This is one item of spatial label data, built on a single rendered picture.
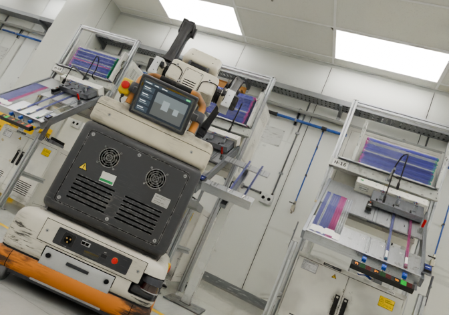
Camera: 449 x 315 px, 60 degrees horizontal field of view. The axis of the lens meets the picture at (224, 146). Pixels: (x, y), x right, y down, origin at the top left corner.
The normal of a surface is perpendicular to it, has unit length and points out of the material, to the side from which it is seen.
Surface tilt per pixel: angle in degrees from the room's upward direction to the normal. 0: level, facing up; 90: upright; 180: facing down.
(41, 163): 90
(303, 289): 90
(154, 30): 90
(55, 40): 90
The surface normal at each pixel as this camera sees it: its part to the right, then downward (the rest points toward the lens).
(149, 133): 0.10, -0.20
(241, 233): -0.23, -0.34
